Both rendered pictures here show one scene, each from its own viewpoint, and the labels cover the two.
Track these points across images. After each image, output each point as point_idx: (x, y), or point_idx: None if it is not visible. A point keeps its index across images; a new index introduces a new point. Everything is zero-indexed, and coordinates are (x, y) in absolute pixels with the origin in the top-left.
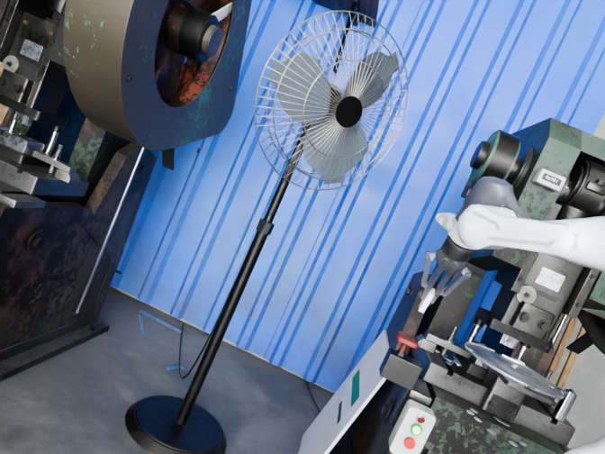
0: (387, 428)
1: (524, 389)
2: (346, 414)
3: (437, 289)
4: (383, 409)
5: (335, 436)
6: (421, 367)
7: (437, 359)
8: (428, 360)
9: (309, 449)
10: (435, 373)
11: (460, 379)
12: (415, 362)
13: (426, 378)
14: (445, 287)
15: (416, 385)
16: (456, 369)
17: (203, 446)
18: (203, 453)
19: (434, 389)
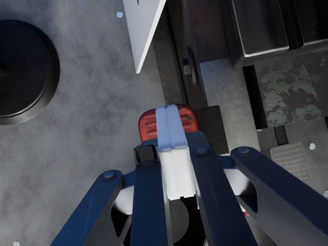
0: (200, 104)
1: None
2: (141, 2)
3: (198, 206)
4: (185, 74)
5: (143, 37)
6: (226, 153)
7: (260, 0)
8: (238, 42)
9: (126, 0)
10: (258, 58)
11: (319, 43)
12: (210, 135)
13: (241, 66)
14: (241, 171)
15: (225, 115)
16: (310, 2)
17: (39, 83)
18: (44, 92)
19: (262, 90)
